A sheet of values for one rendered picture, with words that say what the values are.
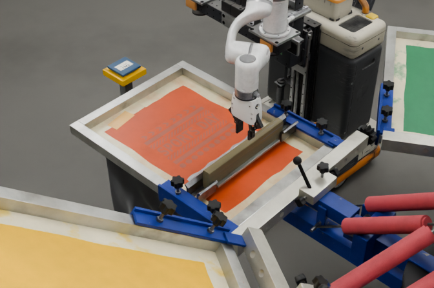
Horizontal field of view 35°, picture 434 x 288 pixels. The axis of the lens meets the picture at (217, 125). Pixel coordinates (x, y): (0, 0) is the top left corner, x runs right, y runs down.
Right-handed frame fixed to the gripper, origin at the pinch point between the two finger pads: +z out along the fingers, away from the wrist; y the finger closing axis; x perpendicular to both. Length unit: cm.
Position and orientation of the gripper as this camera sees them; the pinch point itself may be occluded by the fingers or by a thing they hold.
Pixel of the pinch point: (245, 130)
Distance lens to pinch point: 232.5
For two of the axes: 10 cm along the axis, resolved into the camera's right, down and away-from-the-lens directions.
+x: -6.8, 4.6, -5.7
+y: -7.3, -4.3, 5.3
